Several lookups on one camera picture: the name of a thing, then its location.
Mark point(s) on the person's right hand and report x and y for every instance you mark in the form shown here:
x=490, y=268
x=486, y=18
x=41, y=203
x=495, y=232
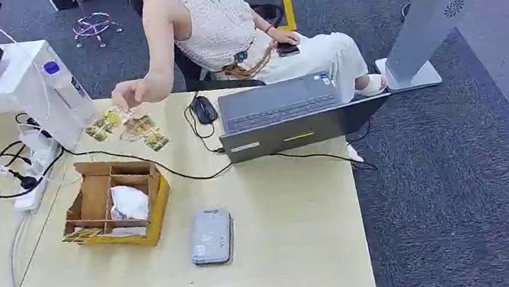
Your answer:
x=136, y=92

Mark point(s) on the person's left hand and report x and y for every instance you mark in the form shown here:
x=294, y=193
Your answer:
x=284, y=35

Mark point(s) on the black phone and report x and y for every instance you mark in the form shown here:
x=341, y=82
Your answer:
x=289, y=50

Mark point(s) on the yellow printed card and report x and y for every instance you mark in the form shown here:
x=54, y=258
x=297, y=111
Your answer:
x=102, y=128

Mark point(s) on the black computer mouse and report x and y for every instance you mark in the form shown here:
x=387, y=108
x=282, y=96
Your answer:
x=203, y=109

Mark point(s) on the divided wooden card box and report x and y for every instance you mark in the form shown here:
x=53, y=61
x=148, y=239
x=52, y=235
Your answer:
x=94, y=193

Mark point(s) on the gold printed card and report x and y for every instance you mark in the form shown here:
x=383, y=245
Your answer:
x=81, y=235

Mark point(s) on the dark printed card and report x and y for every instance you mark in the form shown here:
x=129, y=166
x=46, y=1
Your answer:
x=156, y=141

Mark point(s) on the black office chair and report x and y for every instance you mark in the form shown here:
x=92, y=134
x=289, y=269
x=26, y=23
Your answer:
x=192, y=70

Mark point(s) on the clear blue-capped water bottle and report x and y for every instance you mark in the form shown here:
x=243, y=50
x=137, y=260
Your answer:
x=71, y=97

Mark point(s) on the person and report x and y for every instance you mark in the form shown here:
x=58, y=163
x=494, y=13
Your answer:
x=214, y=16

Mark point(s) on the chrome star chair base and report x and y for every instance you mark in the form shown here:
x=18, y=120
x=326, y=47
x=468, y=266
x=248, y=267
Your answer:
x=95, y=27

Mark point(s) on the grey laptop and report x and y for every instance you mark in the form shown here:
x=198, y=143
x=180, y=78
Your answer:
x=283, y=130

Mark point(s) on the crumpled white bag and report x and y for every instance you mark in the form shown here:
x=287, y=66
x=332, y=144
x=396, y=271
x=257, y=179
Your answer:
x=130, y=203

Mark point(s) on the white desk shelf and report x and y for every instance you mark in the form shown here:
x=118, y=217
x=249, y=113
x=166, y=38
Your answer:
x=10, y=84

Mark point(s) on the black power plug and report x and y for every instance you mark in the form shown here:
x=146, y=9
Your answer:
x=28, y=182

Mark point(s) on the white power strip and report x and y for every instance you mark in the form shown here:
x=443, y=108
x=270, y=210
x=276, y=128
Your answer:
x=35, y=195

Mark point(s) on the grey card reader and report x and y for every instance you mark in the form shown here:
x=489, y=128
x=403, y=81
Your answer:
x=211, y=236

